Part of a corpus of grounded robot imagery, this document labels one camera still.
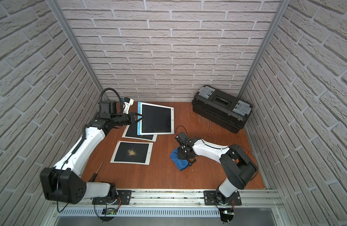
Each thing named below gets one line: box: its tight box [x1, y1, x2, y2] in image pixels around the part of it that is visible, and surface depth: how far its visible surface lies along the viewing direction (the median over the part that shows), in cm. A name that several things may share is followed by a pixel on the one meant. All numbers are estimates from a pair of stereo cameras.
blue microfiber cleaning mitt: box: [169, 147, 193, 172], surface depth 85 cm
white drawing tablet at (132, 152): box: [109, 140, 154, 166], surface depth 92 cm
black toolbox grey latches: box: [191, 85, 253, 134], surface depth 98 cm
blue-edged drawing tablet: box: [137, 101, 175, 136], surface depth 83 cm
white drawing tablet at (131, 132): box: [121, 123, 158, 143], surface depth 99 cm
